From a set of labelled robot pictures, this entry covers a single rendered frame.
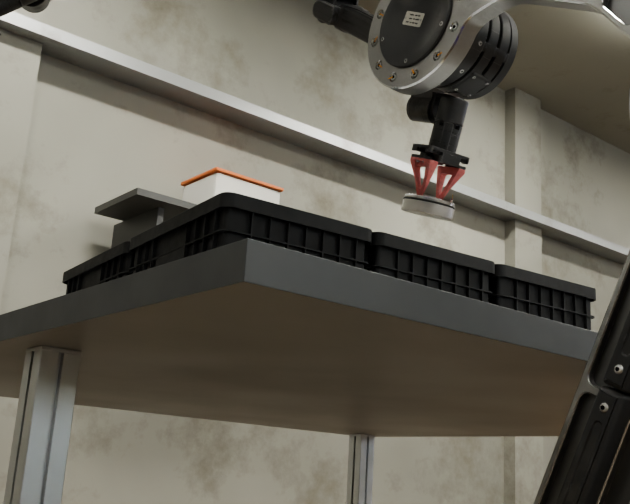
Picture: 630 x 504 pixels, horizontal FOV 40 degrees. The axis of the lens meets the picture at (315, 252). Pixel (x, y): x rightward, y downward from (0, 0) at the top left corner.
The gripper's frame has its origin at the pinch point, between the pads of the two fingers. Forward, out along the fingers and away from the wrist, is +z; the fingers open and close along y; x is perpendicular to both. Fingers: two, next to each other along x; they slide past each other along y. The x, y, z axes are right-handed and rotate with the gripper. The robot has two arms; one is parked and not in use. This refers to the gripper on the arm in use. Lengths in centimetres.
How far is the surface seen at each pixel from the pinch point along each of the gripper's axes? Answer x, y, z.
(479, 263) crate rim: 13.8, -4.9, 10.6
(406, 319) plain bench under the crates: 69, 52, 17
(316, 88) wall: -318, -142, -63
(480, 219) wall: -316, -292, -14
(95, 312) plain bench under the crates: 44, 75, 26
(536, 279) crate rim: 13.7, -20.6, 11.0
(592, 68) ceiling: -297, -338, -135
